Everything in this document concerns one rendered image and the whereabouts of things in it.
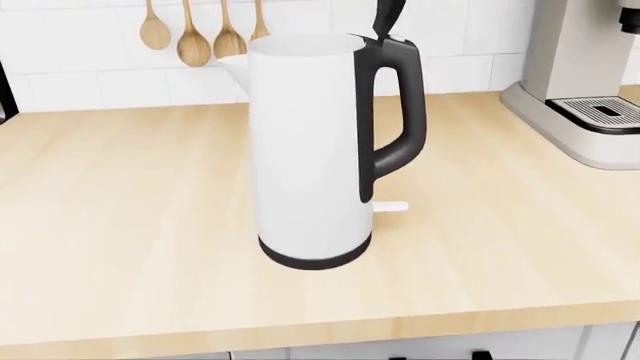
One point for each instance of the medium wooden spoon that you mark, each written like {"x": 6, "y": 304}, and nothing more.
{"x": 229, "y": 41}

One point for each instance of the large wooden spoon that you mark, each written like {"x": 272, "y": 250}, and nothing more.
{"x": 194, "y": 47}

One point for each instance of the small wooden spoon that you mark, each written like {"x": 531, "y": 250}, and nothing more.
{"x": 154, "y": 33}

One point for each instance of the beige coffee machine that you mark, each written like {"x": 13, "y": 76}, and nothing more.
{"x": 580, "y": 93}

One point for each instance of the black appliance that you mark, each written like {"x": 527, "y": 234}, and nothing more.
{"x": 6, "y": 97}

